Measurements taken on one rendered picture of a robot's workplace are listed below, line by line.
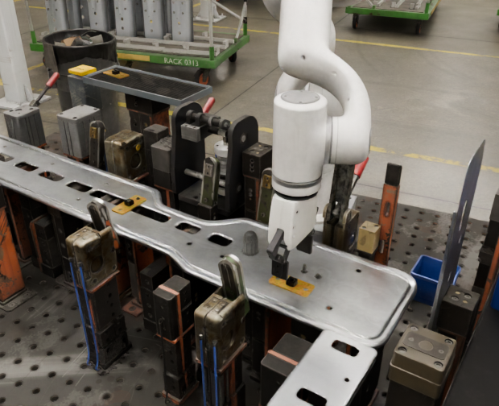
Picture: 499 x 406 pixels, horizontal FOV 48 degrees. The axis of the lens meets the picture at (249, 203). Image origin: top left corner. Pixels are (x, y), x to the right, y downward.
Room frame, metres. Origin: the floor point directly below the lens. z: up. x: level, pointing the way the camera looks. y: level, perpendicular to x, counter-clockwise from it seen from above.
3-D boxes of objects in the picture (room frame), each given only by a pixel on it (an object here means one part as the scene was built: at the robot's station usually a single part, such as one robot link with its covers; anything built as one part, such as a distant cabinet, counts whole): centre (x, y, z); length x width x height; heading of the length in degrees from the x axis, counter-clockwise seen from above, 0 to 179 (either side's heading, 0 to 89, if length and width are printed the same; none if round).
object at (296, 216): (0.83, -0.08, 1.17); 0.10 x 0.07 x 0.11; 147
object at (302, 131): (0.83, -0.08, 1.31); 0.09 x 0.08 x 0.13; 84
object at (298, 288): (0.83, -0.08, 1.01); 0.08 x 0.04 x 0.01; 57
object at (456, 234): (0.72, -0.32, 1.17); 0.12 x 0.01 x 0.34; 147
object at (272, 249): (0.79, -0.05, 1.13); 0.08 x 0.01 x 0.06; 147
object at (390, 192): (0.94, -0.28, 0.95); 0.03 x 0.01 x 0.50; 57
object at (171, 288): (0.83, 0.15, 0.84); 0.11 x 0.08 x 0.29; 147
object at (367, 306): (1.13, 0.30, 1.00); 1.38 x 0.22 x 0.02; 57
